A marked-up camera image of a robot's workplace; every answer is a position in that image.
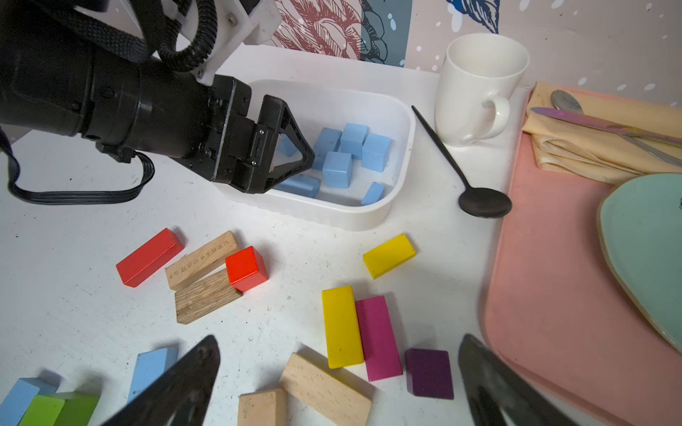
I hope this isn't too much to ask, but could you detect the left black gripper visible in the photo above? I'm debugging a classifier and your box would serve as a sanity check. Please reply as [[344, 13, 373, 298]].
[[170, 74, 315, 193]]

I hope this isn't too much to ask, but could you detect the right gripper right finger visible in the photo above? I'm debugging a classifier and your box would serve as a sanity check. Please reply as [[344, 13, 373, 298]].
[[458, 334, 575, 425]]

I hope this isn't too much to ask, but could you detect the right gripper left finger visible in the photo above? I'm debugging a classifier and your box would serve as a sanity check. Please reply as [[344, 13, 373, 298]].
[[105, 335, 220, 426]]

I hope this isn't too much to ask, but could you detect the long blue block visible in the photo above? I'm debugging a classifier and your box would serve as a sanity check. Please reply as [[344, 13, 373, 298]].
[[127, 345, 179, 403], [313, 128, 342, 170]]

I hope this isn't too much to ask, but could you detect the small blue cube cluster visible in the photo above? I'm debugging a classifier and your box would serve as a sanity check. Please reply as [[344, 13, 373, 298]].
[[275, 174, 321, 198]]

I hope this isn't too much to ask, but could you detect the blue block cluster piece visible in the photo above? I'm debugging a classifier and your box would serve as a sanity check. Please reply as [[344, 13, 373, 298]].
[[339, 124, 369, 159]]

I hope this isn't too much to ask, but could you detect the blue cube block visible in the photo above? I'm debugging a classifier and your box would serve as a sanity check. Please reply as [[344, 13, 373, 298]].
[[362, 133, 392, 172]]

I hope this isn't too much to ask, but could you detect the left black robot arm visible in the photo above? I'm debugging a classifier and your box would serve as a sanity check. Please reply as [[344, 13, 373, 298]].
[[1, 1, 315, 193]]

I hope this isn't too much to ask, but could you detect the blue block cluster bottom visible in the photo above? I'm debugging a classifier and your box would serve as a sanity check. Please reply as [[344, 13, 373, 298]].
[[277, 133, 298, 157]]

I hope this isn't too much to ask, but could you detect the white plastic tray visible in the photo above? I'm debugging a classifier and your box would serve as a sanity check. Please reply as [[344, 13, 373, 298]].
[[218, 80, 416, 231]]

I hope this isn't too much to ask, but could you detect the purple cube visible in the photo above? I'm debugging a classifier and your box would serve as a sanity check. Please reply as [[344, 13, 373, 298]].
[[405, 348, 455, 400]]

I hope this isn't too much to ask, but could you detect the beige wooden block upright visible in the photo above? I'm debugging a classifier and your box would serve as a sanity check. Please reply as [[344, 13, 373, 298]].
[[237, 388, 289, 426]]

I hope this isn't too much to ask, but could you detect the dark wooden block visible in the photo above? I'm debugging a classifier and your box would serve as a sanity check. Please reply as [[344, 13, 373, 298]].
[[175, 270, 243, 325]]

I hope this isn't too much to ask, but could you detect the pink placemat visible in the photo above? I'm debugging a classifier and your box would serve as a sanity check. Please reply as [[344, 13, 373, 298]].
[[481, 131, 681, 425]]

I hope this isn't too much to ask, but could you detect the green cube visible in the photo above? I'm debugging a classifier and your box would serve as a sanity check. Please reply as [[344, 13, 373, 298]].
[[19, 392, 99, 426]]

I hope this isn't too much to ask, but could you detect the magenta block beside striped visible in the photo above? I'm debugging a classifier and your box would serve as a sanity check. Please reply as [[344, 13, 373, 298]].
[[355, 296, 403, 382]]

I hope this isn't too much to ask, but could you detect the long red block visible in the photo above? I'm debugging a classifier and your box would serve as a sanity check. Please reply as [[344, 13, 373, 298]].
[[117, 228, 184, 288]]

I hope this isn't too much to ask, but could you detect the light wooden block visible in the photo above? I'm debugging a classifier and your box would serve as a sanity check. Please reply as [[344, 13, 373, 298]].
[[165, 231, 241, 291]]

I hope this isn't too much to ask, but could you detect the small red cube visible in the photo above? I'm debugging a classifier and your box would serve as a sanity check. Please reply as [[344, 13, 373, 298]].
[[225, 246, 269, 293]]

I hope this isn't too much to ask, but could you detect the beige numbered wooden block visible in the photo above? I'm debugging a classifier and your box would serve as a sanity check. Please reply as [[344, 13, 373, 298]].
[[279, 353, 372, 425]]

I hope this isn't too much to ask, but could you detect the yellow striped block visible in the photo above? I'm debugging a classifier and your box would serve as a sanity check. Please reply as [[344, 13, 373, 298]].
[[321, 286, 364, 369]]

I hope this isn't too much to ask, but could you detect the small yellow cube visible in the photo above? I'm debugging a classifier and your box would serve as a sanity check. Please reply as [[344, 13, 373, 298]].
[[362, 234, 417, 279]]

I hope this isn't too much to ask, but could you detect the black spoon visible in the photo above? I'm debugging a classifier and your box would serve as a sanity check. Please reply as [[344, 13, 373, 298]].
[[411, 106, 513, 218]]

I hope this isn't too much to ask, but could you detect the white ceramic mug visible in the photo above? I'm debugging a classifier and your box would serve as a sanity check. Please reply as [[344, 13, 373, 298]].
[[434, 33, 530, 147]]

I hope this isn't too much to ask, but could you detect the green flower plate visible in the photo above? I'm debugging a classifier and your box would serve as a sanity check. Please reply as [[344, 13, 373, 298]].
[[597, 173, 681, 351]]

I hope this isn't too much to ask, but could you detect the yellow folded napkin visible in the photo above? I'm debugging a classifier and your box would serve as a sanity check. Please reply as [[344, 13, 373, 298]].
[[522, 82, 681, 185]]

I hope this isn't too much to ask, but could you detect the iridescent cutlery on napkin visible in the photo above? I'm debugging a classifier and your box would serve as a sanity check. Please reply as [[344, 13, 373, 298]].
[[530, 90, 681, 168]]

